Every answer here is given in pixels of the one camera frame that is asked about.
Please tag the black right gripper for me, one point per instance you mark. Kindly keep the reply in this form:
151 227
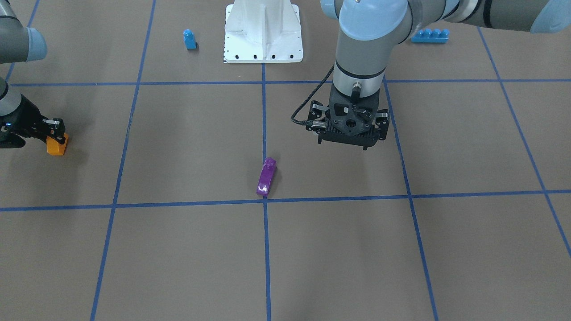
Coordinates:
22 117

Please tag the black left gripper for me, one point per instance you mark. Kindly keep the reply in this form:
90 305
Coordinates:
317 109

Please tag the orange trapezoid block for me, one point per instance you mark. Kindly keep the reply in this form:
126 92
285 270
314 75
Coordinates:
53 147

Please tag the purple trapezoid block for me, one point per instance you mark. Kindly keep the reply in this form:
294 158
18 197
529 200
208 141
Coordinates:
268 172

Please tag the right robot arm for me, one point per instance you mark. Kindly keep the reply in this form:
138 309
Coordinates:
18 44

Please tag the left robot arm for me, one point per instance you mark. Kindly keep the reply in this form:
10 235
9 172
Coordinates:
369 31

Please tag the long blue studded brick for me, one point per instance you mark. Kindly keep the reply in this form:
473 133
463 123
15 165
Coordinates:
431 36

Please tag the small blue block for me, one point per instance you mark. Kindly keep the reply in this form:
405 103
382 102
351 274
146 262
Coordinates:
189 39

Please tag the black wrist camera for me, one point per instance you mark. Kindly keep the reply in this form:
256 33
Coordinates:
349 124

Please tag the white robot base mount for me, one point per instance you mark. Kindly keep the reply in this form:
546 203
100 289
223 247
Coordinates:
262 31

